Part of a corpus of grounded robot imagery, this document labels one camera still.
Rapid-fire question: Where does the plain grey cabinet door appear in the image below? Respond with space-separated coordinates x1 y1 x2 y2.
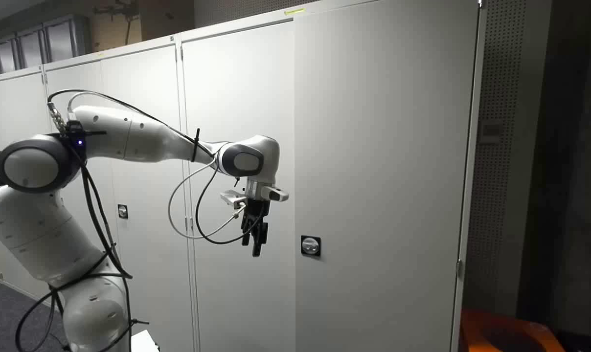
179 18 300 352

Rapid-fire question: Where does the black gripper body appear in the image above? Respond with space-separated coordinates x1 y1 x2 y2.
240 198 273 235

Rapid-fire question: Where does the perforated grey panel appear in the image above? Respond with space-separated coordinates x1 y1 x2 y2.
465 0 555 317

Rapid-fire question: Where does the white wrist cable loop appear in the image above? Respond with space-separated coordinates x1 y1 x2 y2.
167 163 246 241

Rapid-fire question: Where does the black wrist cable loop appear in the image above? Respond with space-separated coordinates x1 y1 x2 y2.
195 168 259 249

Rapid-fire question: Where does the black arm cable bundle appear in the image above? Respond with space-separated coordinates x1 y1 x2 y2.
15 88 220 352

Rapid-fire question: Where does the dark window row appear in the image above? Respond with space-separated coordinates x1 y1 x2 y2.
0 14 93 80

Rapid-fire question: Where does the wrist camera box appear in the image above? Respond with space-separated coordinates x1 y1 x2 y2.
220 184 292 211

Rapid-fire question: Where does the grey end cabinet door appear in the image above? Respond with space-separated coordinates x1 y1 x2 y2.
0 69 52 301

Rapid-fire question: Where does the grey cabinet door perforated inside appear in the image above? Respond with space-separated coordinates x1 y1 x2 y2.
294 0 482 352

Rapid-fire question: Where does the orange bin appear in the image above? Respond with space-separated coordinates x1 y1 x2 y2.
461 307 570 352

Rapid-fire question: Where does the black door lock handle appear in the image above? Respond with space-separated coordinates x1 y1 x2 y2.
300 233 324 258

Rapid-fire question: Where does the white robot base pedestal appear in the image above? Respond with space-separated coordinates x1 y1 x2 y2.
130 329 163 352

